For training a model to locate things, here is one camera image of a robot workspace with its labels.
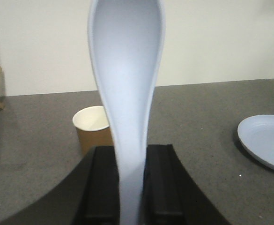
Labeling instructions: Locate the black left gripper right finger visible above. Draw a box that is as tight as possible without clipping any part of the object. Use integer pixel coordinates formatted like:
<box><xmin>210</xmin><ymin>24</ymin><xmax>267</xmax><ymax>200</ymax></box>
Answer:
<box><xmin>142</xmin><ymin>144</ymin><xmax>229</xmax><ymax>225</ymax></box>

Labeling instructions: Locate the light blue plastic plate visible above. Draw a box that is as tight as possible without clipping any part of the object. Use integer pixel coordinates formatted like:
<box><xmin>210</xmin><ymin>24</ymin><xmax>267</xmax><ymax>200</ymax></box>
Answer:
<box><xmin>237</xmin><ymin>115</ymin><xmax>274</xmax><ymax>170</ymax></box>

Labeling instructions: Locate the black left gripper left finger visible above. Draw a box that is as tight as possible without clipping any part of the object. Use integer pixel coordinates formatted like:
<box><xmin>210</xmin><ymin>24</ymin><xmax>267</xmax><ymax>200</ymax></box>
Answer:
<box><xmin>72</xmin><ymin>146</ymin><xmax>119</xmax><ymax>225</ymax></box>

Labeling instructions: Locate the light blue plastic spoon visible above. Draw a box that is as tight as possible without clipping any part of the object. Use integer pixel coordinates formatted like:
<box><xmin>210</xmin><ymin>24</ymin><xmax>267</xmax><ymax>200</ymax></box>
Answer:
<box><xmin>88</xmin><ymin>0</ymin><xmax>165</xmax><ymax>225</ymax></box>

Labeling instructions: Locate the brown paper cup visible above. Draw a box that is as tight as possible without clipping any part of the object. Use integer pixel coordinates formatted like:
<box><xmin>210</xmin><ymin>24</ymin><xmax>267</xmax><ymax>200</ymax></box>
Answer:
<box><xmin>72</xmin><ymin>106</ymin><xmax>113</xmax><ymax>156</ymax></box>

